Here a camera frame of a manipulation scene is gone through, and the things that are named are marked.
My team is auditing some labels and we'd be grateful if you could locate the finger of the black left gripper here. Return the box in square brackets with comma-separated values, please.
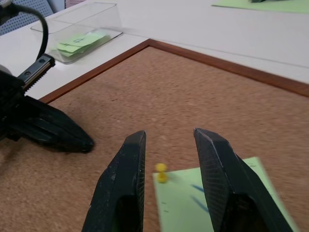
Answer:
[14, 95, 94, 146]
[7, 117, 93, 153]

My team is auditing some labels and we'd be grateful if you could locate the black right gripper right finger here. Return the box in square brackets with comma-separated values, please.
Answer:
[193, 128, 294, 232]

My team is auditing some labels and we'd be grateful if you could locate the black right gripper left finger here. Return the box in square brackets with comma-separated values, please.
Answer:
[81, 130, 147, 232]

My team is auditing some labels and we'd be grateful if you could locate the green note with blue strokes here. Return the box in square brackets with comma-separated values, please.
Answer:
[152, 157, 301, 232]

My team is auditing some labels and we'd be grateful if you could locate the plain green note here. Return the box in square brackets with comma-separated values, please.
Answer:
[56, 42, 97, 58]

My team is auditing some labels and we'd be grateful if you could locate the green note with pen mark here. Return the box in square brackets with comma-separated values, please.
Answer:
[62, 30, 111, 47]

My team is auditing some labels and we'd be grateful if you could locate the clear plastic box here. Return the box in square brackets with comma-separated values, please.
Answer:
[30, 2, 124, 65]

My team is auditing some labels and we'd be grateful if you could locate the yellow pushpin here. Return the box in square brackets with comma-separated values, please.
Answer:
[155, 163, 169, 184]

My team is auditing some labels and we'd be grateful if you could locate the blue-grey perforated chair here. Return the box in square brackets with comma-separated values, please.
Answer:
[0, 0, 59, 36]

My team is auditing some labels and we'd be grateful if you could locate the wood-framed cork board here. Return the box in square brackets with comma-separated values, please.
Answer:
[0, 38, 309, 232]

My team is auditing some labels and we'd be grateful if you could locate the pink perforated chair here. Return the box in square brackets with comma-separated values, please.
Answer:
[66, 0, 86, 8]

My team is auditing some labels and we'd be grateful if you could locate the light green mat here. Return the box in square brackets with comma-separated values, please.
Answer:
[211, 0, 309, 14]

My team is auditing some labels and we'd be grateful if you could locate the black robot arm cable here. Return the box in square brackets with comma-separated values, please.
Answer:
[0, 2, 50, 61]

